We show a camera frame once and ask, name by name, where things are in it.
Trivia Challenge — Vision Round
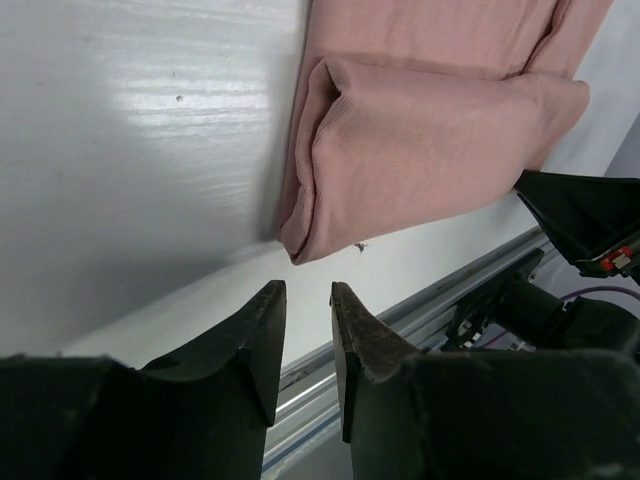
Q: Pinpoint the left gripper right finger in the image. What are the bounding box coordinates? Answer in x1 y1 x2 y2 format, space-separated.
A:
330 282 639 479

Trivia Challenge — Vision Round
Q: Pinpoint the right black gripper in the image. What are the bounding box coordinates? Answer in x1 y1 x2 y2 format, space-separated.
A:
514 170 639 281

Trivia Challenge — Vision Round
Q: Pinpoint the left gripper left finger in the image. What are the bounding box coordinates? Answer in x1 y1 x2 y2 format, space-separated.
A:
1 280 286 479

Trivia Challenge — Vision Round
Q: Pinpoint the pink t shirt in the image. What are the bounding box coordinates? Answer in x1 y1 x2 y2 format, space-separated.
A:
278 1 610 265

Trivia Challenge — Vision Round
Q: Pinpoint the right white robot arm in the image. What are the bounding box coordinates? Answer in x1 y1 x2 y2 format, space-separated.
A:
442 171 639 355

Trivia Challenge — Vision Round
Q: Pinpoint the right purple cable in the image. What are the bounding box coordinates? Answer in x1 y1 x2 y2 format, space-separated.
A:
489 285 640 346

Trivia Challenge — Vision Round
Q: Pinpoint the aluminium rail frame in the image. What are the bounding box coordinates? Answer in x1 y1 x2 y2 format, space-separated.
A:
261 230 559 479

